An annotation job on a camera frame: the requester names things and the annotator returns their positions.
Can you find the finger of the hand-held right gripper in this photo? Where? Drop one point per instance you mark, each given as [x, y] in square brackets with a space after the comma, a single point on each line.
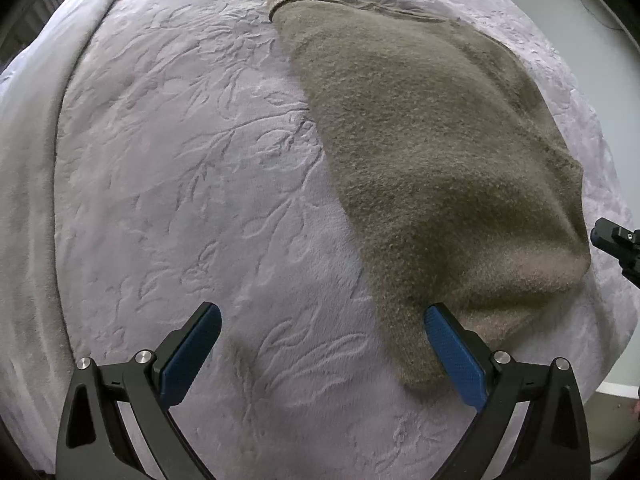
[617, 242]

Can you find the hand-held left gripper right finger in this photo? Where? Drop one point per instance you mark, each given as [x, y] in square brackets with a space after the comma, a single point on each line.
[452, 355]

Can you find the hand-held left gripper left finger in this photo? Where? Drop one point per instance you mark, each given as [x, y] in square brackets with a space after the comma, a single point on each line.
[192, 355]

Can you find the brown knitted sweater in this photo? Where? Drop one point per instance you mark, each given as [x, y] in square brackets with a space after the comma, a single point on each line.
[425, 160]

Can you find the grey embossed blanket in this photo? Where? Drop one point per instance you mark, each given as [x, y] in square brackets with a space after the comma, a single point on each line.
[175, 160]

